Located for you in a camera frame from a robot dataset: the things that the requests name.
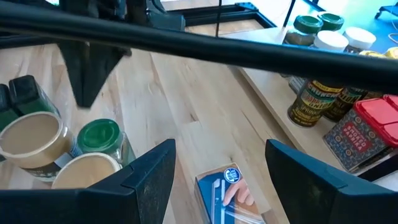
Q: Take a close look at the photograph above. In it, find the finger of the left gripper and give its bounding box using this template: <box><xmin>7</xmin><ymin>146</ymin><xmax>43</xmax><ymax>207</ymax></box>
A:
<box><xmin>83</xmin><ymin>45</ymin><xmax>132</xmax><ymax>108</ymax></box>
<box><xmin>57</xmin><ymin>42</ymin><xmax>91</xmax><ymax>108</ymax></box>

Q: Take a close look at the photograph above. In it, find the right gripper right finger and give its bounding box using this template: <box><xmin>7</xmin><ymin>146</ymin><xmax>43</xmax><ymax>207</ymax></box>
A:
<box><xmin>265</xmin><ymin>138</ymin><xmax>398</xmax><ymax>224</ymax></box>

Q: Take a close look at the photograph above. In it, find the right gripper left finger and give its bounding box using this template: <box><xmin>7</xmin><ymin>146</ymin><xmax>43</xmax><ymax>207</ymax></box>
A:
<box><xmin>0</xmin><ymin>138</ymin><xmax>177</xmax><ymax>224</ymax></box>

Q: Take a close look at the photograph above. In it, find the tan-lidded furikake seasoning jar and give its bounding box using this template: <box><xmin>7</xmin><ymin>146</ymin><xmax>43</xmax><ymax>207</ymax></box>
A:
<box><xmin>51</xmin><ymin>152</ymin><xmax>124</xmax><ymax>190</ymax></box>
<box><xmin>0</xmin><ymin>111</ymin><xmax>75</xmax><ymax>183</ymax></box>

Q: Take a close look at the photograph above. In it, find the dark green spice tin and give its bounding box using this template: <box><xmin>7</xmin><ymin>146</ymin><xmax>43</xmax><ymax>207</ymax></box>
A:
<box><xmin>8</xmin><ymin>74</ymin><xmax>60</xmax><ymax>118</ymax></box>
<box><xmin>0</xmin><ymin>83</ymin><xmax>20</xmax><ymax>133</ymax></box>

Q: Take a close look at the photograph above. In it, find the green-lidded oregano glass jar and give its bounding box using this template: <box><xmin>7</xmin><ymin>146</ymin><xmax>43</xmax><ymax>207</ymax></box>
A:
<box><xmin>281</xmin><ymin>14</ymin><xmax>324</xmax><ymax>47</ymax></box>
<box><xmin>317</xmin><ymin>11</ymin><xmax>345</xmax><ymax>32</ymax></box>
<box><xmin>76</xmin><ymin>118</ymin><xmax>137</xmax><ymax>167</ymax></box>

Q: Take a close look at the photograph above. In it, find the red-lidded smoked paprika tin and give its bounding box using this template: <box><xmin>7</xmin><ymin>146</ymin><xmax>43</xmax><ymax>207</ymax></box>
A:
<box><xmin>322</xmin><ymin>97</ymin><xmax>398</xmax><ymax>174</ymax></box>
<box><xmin>382</xmin><ymin>94</ymin><xmax>398</xmax><ymax>110</ymax></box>

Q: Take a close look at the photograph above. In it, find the long blue wrap box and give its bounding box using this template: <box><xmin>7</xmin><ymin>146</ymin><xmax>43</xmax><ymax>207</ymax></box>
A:
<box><xmin>194</xmin><ymin>163</ymin><xmax>267</xmax><ymax>224</ymax></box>

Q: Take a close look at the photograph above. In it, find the yellow-lidded crunchy onion jar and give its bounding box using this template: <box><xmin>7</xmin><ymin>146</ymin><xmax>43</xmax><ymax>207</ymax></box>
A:
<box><xmin>323</xmin><ymin>49</ymin><xmax>387</xmax><ymax>123</ymax></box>
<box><xmin>287</xmin><ymin>79</ymin><xmax>343</xmax><ymax>128</ymax></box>
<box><xmin>363</xmin><ymin>46</ymin><xmax>398</xmax><ymax>101</ymax></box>

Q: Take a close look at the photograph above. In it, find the white-lidded glass spice jar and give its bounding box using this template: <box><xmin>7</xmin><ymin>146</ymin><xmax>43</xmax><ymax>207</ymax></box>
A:
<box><xmin>288</xmin><ymin>30</ymin><xmax>349</xmax><ymax>95</ymax></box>
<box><xmin>343</xmin><ymin>27</ymin><xmax>377</xmax><ymax>54</ymax></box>

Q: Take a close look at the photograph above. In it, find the wooden shelf black wire frame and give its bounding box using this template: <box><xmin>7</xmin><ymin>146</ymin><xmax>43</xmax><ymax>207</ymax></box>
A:
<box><xmin>0</xmin><ymin>0</ymin><xmax>398</xmax><ymax>190</ymax></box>

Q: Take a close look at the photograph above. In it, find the black metal rig frame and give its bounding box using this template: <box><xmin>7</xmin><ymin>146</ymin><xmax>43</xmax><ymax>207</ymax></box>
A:
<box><xmin>146</xmin><ymin>1</ymin><xmax>277</xmax><ymax>30</ymax></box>

